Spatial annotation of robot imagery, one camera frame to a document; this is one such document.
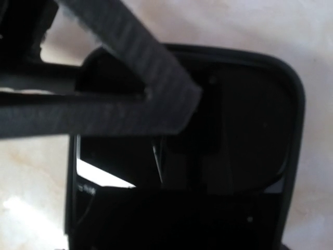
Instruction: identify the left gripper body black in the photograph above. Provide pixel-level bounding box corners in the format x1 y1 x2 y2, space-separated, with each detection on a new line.
0 0 60 63

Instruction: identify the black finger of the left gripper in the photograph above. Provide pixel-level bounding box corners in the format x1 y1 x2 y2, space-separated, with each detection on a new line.
1 1 202 139

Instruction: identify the black phone case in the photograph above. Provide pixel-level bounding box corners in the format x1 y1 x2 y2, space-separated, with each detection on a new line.
62 43 306 250

